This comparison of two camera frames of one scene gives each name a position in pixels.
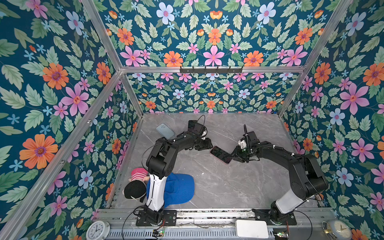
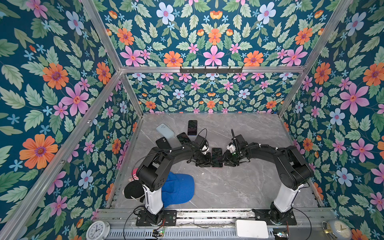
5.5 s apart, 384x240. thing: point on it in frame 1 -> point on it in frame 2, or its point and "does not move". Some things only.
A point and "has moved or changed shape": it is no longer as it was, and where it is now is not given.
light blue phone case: [165, 131] does not move
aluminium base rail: [217, 224] does not move
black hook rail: [211, 70] does not move
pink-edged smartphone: [221, 155] has moved or changed shape
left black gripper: [207, 145] -> [207, 163]
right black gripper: [236, 154] -> [227, 159]
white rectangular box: [252, 228] does not move
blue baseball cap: [179, 189] does not move
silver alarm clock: [339, 230] does not move
